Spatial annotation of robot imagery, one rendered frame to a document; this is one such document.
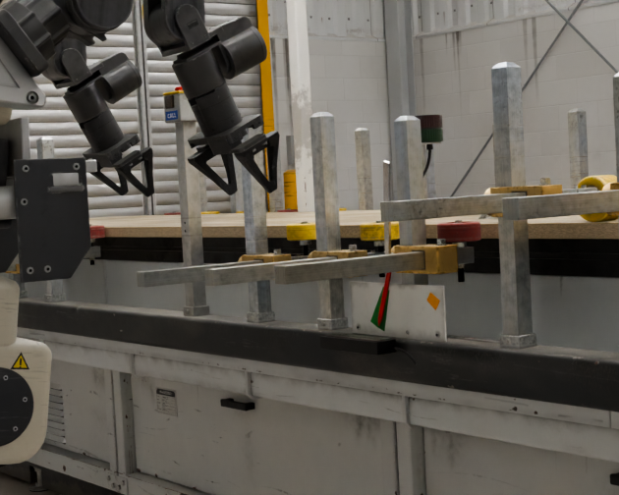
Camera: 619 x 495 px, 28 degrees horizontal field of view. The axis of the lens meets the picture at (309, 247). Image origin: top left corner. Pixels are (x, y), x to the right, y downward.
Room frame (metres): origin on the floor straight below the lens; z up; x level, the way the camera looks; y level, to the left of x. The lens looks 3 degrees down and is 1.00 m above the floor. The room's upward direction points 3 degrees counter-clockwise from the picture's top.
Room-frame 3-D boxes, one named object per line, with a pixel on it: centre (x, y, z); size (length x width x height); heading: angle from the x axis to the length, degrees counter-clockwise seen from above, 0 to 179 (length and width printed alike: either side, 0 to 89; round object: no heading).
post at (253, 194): (2.66, 0.11, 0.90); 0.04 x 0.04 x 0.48; 37
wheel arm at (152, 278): (2.57, 0.16, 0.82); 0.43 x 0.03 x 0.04; 127
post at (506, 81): (2.06, -0.34, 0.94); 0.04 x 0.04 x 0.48; 37
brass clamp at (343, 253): (2.44, -0.05, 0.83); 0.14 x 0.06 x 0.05; 37
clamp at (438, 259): (2.25, -0.21, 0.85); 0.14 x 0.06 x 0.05; 37
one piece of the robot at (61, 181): (1.73, 0.41, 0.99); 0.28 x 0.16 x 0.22; 33
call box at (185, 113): (2.87, 0.27, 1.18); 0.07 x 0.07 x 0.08; 37
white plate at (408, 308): (2.27, -0.15, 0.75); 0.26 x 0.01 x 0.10; 37
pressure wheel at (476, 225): (2.28, -0.28, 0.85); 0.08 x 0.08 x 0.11
